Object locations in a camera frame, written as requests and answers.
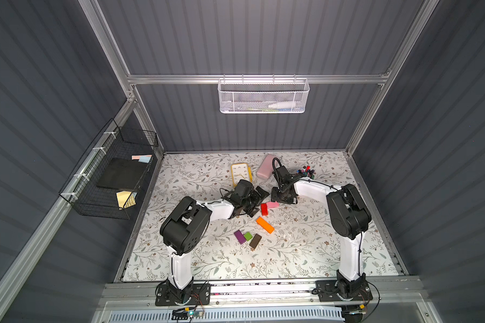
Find pink pen cup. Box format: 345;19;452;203
296;166;316;180

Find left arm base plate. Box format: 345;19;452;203
155;281;212;307

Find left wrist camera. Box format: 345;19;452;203
234;180;253;198

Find black wire wall basket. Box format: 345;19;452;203
59;120;159;220

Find brown building block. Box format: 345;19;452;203
249;234;262;249

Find pink pencil case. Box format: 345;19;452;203
257;154;276;180

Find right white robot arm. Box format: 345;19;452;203
271;157;372;283

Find green building block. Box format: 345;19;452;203
244;232;253;241

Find white wire mesh basket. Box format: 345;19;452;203
218;78;310;114

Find black notebook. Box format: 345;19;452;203
96;158;148;191

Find yellow sticky notes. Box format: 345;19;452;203
116;191;137;209

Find purple building block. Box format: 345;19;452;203
234;230;247;244

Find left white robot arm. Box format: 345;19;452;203
160;181;270;292

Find white marker in basket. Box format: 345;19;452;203
268;101;296;110

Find floral table mat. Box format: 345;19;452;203
120;151;400;282

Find small green circuit board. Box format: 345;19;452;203
171;308;205;321

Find orange building block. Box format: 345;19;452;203
256;217;275;234

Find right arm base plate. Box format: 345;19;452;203
311;279;373;303

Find pastel sticky notes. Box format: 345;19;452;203
131;155;152;164

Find pink building block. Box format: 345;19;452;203
266;201;280;209

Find red building block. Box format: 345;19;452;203
261;203;269;216

